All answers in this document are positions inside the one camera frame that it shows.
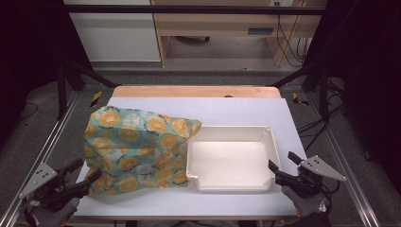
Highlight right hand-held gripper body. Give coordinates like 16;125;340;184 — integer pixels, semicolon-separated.
274;155;347;199

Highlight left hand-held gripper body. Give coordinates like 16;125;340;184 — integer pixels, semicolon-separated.
18;162;93;212

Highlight white plastic tray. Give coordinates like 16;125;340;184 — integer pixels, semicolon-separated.
185;125;282;192

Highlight orange print fabric bag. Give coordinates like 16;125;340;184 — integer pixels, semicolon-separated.
83;105;202;197

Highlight person's right hand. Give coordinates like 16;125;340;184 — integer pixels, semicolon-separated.
282;185;329;218

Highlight person's left hand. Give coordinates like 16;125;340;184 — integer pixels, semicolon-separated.
29;197;80;227

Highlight yellow black tape marker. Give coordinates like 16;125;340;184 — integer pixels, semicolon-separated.
90;91;104;108
291;92;310;107

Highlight black metal stand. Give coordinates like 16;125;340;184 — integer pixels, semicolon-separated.
268;60;331;122
56;58;121;121

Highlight white table cover board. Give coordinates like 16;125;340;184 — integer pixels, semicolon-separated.
70;96;308;218

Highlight black curtain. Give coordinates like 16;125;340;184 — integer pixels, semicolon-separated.
0;0;93;143
305;0;401;193

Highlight white cabinet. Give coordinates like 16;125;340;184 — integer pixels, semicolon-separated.
64;0;162;62

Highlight wooden desk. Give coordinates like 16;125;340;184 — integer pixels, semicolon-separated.
150;0;329;68

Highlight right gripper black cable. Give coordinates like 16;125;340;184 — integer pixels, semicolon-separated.
321;180;342;210

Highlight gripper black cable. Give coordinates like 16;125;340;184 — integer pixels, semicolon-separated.
321;180;342;210
22;202;38;227

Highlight aluminium rail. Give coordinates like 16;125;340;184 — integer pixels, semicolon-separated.
0;91;80;227
305;93;383;227

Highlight black floor cables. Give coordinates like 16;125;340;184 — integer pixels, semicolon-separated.
297;78;346;152

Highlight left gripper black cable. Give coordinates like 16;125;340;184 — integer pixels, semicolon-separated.
22;202;38;227

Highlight thin black floor cable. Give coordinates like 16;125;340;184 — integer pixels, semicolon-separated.
18;101;40;121

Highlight hanging black cables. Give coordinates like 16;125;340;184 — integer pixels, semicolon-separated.
275;14;312;68

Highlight black horizontal frame bar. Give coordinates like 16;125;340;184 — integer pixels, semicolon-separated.
64;4;325;16

